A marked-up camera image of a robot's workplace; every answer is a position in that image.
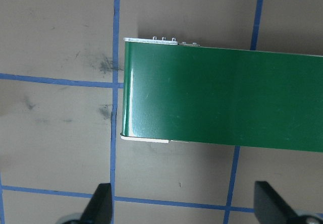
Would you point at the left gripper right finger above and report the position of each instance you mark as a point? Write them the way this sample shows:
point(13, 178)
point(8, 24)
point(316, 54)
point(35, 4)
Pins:
point(270, 208)

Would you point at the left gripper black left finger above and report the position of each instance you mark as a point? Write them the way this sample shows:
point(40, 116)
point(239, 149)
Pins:
point(98, 210)

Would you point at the green conveyor belt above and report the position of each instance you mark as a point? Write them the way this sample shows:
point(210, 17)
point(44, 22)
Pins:
point(176, 92)

